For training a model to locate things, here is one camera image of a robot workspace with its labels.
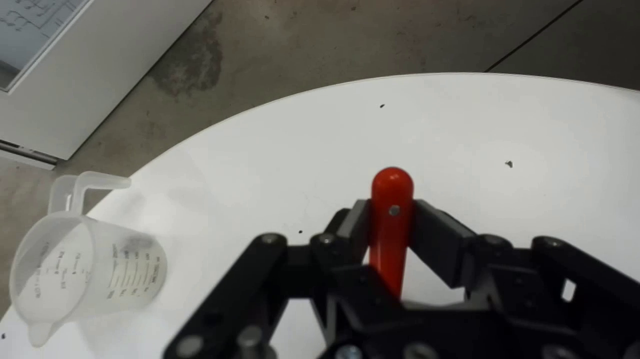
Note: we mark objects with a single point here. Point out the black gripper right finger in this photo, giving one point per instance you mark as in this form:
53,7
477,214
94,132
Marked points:
548,300

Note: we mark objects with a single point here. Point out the clear plastic measuring cup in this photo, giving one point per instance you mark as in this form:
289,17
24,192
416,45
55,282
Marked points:
71,266

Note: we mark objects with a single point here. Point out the red handled metal spoon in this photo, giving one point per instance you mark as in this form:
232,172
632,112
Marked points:
393,208

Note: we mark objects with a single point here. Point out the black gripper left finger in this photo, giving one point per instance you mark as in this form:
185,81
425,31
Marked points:
243,312

